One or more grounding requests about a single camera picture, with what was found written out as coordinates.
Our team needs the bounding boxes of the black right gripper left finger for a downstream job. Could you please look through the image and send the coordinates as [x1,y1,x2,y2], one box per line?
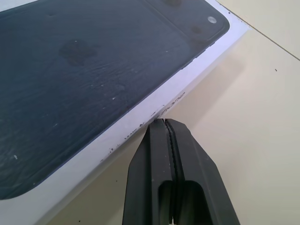
[121,118,175,225]

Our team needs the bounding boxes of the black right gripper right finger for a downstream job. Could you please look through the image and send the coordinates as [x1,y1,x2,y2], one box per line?
[165,118,241,225]

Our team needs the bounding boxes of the white phone box lid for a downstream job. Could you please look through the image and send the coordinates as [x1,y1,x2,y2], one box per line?
[0,0,253,225]

